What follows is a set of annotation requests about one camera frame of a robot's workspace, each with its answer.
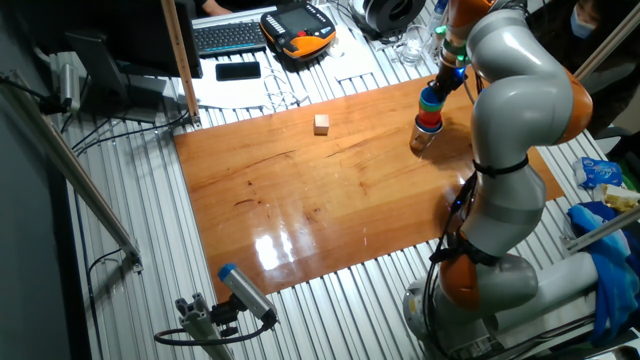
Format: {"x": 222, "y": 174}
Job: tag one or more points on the yellow snack bag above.
{"x": 620, "y": 197}

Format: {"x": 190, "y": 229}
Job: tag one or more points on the stainless steel cup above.
{"x": 420, "y": 141}

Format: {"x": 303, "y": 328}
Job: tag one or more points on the aluminium profile bar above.
{"x": 600, "y": 230}

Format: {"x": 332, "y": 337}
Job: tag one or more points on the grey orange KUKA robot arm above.
{"x": 520, "y": 110}

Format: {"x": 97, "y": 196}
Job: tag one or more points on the red plastic cup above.
{"x": 422, "y": 124}
{"x": 429, "y": 117}

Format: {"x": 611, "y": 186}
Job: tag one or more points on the black computer keyboard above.
{"x": 227, "y": 37}

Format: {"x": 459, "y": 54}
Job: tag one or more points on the green plastic cup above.
{"x": 431, "y": 107}

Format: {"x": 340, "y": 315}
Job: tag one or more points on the black round spool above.
{"x": 390, "y": 14}

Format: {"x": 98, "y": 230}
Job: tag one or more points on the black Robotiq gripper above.
{"x": 450, "y": 79}

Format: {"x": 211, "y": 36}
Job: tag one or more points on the clear bottle blue cap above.
{"x": 437, "y": 15}

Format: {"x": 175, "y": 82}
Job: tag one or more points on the blue plastic bag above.
{"x": 600, "y": 172}

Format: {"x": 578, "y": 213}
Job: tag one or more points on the white paper sheet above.
{"x": 235, "y": 95}
{"x": 357, "y": 57}

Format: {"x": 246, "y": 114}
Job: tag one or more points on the small wooden cube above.
{"x": 321, "y": 124}

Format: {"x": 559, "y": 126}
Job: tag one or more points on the clear glass beaker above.
{"x": 412, "y": 45}

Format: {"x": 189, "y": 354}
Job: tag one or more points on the person in dark jacket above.
{"x": 615, "y": 90}

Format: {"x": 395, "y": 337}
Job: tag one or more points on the grey monitor stand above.
{"x": 95, "y": 60}

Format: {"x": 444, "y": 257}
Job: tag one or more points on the white tube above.
{"x": 550, "y": 290}

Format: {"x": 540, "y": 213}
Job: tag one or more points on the operator bare hand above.
{"x": 215, "y": 7}

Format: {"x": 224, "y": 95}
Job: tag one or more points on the dark computer monitor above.
{"x": 125, "y": 30}

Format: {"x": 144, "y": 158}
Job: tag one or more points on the aluminium camera mount profile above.
{"x": 200, "y": 325}

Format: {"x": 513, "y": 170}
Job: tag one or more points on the wooden work board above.
{"x": 300, "y": 210}

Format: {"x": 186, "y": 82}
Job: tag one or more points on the wooden frame post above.
{"x": 180, "y": 60}

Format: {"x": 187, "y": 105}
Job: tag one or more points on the black smartphone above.
{"x": 238, "y": 71}

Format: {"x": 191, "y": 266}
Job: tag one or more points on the silver cylindrical camera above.
{"x": 70, "y": 85}

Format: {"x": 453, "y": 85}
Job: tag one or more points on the blue plastic cup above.
{"x": 427, "y": 130}
{"x": 429, "y": 97}

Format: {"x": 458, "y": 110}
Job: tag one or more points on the blue cloth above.
{"x": 610, "y": 270}

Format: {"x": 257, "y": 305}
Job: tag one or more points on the orange black teach pendant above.
{"x": 300, "y": 22}

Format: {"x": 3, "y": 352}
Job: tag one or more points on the aluminium frame beam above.
{"x": 75, "y": 175}
{"x": 607, "y": 45}

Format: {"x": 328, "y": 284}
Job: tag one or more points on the silver camera blue cap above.
{"x": 247, "y": 292}

